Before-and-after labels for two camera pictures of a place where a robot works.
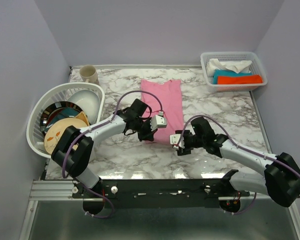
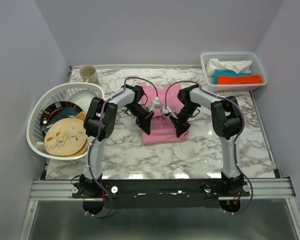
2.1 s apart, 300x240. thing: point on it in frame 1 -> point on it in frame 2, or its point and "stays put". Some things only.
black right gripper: (187, 150) -> (181, 126)
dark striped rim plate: (52, 110) stays put
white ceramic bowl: (89, 101) stays put
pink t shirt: (165, 98) stays put
